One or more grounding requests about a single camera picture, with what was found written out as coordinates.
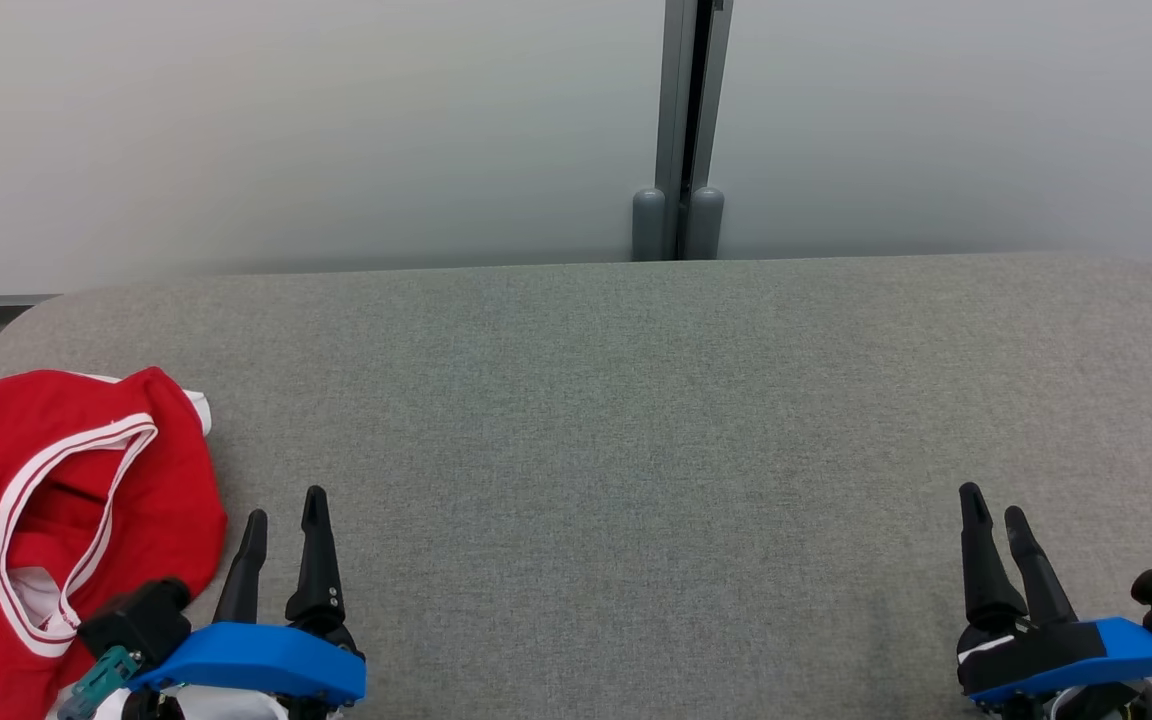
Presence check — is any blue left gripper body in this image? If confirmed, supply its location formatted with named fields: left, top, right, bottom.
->
left=126, top=621, right=368, bottom=708

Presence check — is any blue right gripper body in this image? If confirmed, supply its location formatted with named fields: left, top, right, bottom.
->
left=956, top=616, right=1152, bottom=720

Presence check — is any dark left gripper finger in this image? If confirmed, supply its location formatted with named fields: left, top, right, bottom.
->
left=285, top=486, right=346, bottom=630
left=213, top=509, right=269, bottom=625

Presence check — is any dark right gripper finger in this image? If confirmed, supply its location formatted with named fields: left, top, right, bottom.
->
left=958, top=483, right=1028, bottom=632
left=1004, top=506, right=1078, bottom=630

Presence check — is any teal left camera connector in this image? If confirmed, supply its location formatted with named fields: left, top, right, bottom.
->
left=56, top=645, right=144, bottom=720

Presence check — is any grey cylindrical post cap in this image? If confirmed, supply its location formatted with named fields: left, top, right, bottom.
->
left=686, top=187, right=726, bottom=262
left=632, top=187, right=668, bottom=263

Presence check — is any grey metal partition post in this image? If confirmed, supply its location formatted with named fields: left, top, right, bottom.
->
left=654, top=0, right=735, bottom=262

